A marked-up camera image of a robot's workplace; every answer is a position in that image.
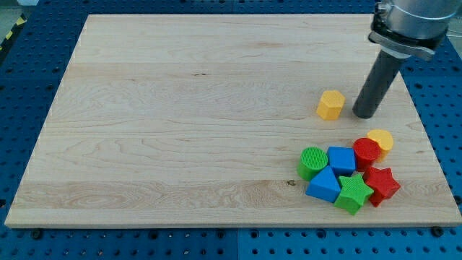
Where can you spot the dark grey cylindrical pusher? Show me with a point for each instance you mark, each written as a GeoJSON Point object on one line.
{"type": "Point", "coordinates": [380, 78]}

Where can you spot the yellow heart block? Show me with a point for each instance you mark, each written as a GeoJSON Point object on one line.
{"type": "Point", "coordinates": [384, 139]}

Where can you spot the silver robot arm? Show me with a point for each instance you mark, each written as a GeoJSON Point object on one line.
{"type": "Point", "coordinates": [402, 29]}

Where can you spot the yellow hexagon block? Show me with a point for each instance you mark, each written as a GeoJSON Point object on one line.
{"type": "Point", "coordinates": [330, 105]}

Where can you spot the red circle block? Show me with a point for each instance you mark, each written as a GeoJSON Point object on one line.
{"type": "Point", "coordinates": [366, 152]}

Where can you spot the green circle block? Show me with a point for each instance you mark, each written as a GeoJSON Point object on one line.
{"type": "Point", "coordinates": [312, 161]}

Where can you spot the blue cube block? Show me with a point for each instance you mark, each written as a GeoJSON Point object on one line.
{"type": "Point", "coordinates": [342, 160]}

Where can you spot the red star block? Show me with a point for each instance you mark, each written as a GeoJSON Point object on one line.
{"type": "Point", "coordinates": [382, 182]}

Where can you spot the green star block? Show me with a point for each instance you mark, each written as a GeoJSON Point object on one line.
{"type": "Point", "coordinates": [354, 193]}

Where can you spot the blue triangle block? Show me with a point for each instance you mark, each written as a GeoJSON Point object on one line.
{"type": "Point", "coordinates": [324, 186]}

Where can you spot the light wooden board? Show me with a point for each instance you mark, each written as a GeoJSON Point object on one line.
{"type": "Point", "coordinates": [198, 121]}

